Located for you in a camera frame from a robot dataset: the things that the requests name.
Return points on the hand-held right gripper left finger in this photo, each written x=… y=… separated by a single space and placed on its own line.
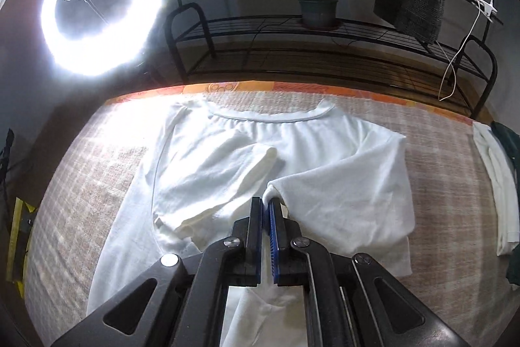
x=255 y=233

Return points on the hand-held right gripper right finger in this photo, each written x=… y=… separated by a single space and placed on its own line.
x=271 y=249

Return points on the white long-sleeve shirt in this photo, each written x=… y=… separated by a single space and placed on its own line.
x=227 y=152

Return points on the black metal clothes rack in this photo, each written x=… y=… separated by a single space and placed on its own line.
x=194 y=6

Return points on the orange patterned sheet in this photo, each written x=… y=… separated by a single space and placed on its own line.
x=365 y=95

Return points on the potted plant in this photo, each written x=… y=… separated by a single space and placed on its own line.
x=319 y=11

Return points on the folded white garment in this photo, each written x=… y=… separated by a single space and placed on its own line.
x=493 y=184

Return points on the yellow object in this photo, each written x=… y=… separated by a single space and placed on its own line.
x=20 y=241

